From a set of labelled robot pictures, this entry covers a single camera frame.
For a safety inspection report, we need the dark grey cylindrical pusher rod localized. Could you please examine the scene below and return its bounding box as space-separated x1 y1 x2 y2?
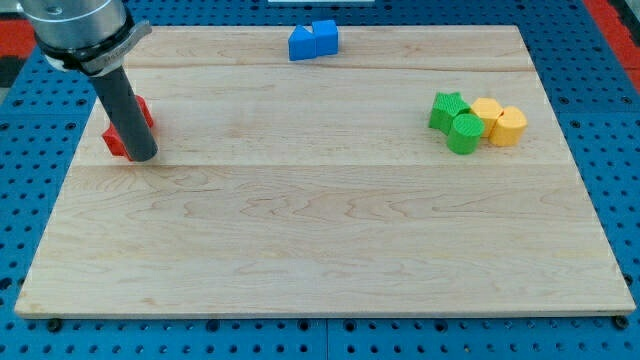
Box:
90 67 158 162

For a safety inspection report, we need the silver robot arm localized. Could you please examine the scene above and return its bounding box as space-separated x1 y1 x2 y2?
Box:
18 0 158 162

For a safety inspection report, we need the blue triangle block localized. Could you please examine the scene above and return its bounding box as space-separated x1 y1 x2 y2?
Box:
288 25 317 61

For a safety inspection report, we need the blue cube block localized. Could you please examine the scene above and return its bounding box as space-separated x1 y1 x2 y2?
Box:
312 20 339 56

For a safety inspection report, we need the red block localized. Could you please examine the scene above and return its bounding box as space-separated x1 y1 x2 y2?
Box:
102 95 154 161

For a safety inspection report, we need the wooden board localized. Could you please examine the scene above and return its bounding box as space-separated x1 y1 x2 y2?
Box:
15 26 636 319

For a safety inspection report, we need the green star block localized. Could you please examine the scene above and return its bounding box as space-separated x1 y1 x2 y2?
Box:
428 92 470 135

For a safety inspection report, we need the green cylinder block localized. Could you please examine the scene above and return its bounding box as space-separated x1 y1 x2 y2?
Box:
446 113 485 155

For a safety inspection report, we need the yellow hexagon block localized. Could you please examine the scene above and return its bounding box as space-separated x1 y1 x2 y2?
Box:
470 97 503 138

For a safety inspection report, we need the yellow heart block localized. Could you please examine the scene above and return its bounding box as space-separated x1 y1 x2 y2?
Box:
489 106 528 147

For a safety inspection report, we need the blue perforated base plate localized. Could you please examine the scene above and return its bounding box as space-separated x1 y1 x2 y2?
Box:
1 1 639 359

